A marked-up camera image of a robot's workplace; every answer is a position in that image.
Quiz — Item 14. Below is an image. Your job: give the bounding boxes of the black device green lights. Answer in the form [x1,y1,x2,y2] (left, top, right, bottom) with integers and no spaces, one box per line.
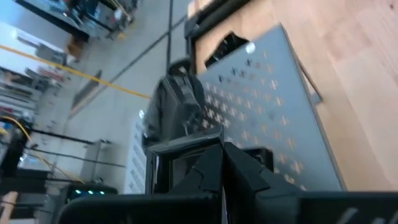
[58,183,119,203]

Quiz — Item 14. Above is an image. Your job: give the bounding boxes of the white box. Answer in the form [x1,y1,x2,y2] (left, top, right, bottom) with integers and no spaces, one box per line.
[123,108,147,195]

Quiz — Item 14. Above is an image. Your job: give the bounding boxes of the grey perforated metal shelf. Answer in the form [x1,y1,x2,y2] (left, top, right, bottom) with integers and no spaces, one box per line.
[186,24,348,192]

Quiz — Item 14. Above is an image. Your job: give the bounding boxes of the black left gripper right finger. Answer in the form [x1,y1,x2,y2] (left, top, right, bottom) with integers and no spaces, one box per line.
[223,141,301,224]

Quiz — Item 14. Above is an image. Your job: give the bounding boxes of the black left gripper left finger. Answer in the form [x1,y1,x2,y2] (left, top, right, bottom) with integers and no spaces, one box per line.
[169,142,224,195]

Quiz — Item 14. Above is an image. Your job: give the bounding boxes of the black wavy square mini plate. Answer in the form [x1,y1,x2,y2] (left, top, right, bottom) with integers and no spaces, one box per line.
[204,30,251,68]

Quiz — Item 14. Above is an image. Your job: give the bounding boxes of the cluttered background workbench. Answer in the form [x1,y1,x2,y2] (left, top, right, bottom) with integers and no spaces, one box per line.
[14,0,141,43]

